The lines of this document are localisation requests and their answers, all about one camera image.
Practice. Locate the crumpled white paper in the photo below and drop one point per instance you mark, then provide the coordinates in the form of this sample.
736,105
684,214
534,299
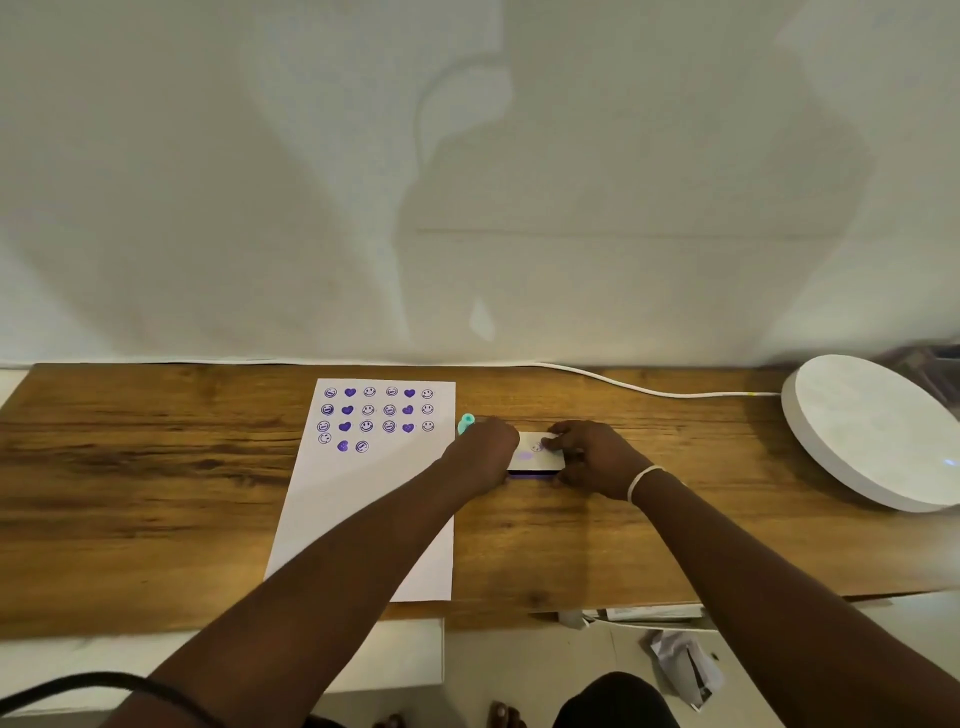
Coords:
686,664

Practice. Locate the person's left hand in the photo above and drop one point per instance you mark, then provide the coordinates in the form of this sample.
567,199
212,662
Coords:
484,454

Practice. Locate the clear plastic container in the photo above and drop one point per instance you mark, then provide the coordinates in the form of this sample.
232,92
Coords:
926,371

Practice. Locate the wooden board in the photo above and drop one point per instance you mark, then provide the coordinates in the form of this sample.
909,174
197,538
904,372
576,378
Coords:
150,510

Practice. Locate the white stamped paper sheet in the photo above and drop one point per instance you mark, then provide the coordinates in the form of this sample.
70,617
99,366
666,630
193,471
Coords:
360,510

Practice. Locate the person's left forearm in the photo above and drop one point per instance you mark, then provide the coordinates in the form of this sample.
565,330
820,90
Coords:
300,607

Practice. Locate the purple ink pad base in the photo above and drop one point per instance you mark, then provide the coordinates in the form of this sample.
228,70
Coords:
532,474

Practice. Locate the white ink pad lid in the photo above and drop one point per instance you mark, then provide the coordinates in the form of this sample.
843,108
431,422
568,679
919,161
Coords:
534,450

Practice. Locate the white wristband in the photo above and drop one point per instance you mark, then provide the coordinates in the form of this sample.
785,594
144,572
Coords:
643,476

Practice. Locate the person's right forearm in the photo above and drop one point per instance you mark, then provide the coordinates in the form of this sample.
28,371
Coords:
765,607

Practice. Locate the teal stamp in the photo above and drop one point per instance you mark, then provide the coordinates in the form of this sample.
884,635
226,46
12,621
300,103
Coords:
465,424

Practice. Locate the white round disc lamp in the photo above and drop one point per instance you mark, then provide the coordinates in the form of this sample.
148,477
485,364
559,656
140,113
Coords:
862,427

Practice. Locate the person's right hand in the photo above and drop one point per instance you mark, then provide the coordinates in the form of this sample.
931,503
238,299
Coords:
600,457

